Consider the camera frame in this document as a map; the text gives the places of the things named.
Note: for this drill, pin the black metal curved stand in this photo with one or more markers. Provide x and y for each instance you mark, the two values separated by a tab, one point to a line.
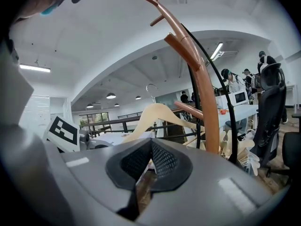
232	126

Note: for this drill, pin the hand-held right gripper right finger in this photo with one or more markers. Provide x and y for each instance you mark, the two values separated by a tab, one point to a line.
200	192

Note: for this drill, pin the brown wooden coat rack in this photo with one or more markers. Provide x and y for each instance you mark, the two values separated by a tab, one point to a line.
208	95

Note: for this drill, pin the black metal railing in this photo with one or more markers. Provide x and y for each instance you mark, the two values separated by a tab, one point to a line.
122	122

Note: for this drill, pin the pile of pale wooden hangers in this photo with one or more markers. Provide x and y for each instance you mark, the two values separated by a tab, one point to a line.
244	149

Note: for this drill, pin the light wooden clothes hanger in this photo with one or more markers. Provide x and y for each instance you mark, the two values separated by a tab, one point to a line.
155	115

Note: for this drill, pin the black mesh office chair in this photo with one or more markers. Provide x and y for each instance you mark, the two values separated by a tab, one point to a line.
270	107

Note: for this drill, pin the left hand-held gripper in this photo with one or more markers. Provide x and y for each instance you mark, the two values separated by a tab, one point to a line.
63	132

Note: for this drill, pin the white long table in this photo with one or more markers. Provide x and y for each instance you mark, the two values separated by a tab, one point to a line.
242	113

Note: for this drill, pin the dark framed window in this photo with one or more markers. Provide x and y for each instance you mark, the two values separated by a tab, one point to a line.
94	118

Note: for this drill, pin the teal face mask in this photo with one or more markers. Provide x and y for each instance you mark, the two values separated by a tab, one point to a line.
48	11

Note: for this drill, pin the small orange object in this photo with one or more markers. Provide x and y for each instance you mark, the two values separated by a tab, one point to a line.
223	112

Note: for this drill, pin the long ceiling light bar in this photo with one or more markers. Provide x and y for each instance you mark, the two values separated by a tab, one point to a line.
216	51
35	68

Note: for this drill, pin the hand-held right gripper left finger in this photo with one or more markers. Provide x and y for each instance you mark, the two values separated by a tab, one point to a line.
94	173

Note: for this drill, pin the white microwave oven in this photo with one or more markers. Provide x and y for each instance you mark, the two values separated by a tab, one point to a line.
240	97

